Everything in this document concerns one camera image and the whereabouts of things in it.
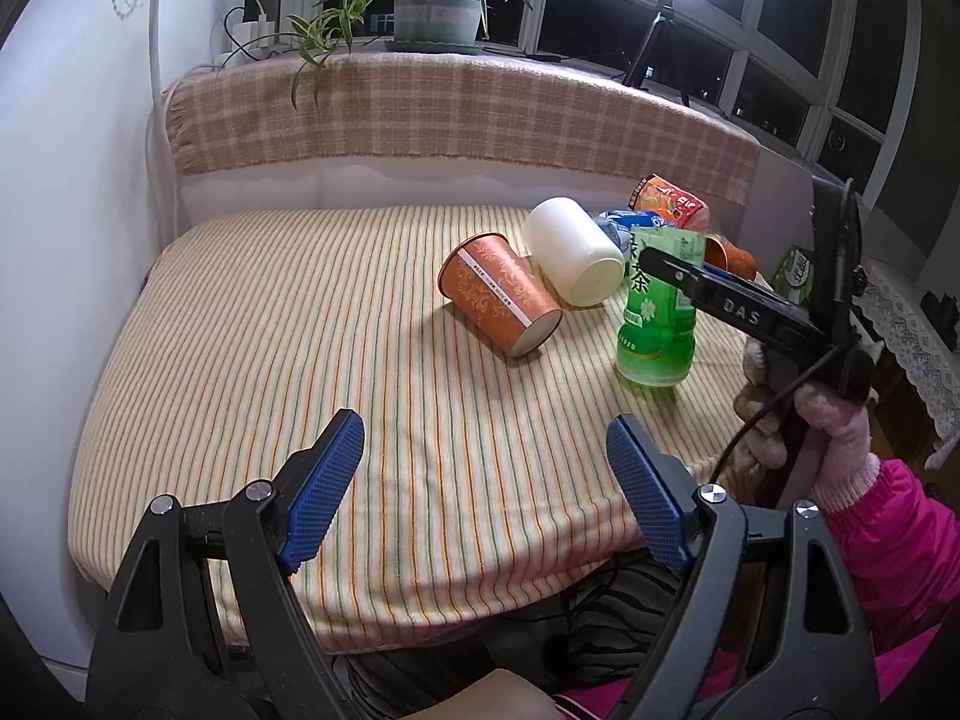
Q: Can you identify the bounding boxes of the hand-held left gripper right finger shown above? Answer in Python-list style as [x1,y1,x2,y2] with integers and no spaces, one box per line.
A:
[606,414,882,720]

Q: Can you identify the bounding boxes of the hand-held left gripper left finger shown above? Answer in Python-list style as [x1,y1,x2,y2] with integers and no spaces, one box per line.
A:
[86,409,366,720]

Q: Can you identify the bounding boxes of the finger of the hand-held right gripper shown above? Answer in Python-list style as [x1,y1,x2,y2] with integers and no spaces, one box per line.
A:
[637,246,824,352]

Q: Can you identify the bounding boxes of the orange patterned paper cup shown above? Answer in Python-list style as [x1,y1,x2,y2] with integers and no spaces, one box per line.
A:
[439,232,565,358]

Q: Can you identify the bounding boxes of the person's right forearm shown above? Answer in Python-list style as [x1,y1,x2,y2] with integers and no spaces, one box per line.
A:
[806,457,960,698]

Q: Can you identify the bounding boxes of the small orange cup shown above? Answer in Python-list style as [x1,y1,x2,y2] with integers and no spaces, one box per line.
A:
[703,234,758,280]

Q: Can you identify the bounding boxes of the white plastic cup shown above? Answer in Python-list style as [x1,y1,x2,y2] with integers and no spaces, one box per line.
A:
[523,196,627,308]

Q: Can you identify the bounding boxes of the person's right hand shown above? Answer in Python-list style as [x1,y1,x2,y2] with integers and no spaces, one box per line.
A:
[733,337,883,515]

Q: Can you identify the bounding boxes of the green white box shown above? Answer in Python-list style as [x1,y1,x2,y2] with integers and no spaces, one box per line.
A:
[772,246,818,308]

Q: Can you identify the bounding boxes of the green tea bottle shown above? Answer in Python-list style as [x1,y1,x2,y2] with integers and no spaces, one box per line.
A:
[615,225,712,389]

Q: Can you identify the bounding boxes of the white lace cloth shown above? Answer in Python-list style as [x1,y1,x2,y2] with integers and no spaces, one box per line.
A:
[855,262,960,451]

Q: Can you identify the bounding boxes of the person's zebra striped legs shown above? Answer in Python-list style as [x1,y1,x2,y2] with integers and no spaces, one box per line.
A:
[345,555,680,720]

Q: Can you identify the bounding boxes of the blue white packet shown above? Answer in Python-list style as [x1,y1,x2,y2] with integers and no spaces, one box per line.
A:
[596,208,676,256]

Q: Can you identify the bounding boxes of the striped tablecloth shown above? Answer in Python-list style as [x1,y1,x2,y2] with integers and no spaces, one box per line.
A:
[67,204,773,653]

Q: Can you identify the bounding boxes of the black tripod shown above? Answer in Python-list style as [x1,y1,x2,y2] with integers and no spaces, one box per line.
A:
[622,0,692,107]

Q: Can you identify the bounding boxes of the plaid blanket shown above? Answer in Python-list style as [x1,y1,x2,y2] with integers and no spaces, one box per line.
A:
[163,51,762,205]

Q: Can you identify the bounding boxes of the plant pot saucer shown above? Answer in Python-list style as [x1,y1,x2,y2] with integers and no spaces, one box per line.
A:
[386,37,487,56]

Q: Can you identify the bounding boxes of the potted spider plant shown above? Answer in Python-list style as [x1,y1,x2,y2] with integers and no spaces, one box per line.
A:
[289,0,533,110]

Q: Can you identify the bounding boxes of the white power strip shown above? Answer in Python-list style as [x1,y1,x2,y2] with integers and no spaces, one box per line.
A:
[225,11,280,62]

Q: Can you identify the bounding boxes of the black cable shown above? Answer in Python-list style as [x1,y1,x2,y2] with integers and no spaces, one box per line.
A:
[709,349,848,500]

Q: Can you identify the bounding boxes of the white cable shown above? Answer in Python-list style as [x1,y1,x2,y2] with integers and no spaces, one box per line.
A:
[112,0,185,241]

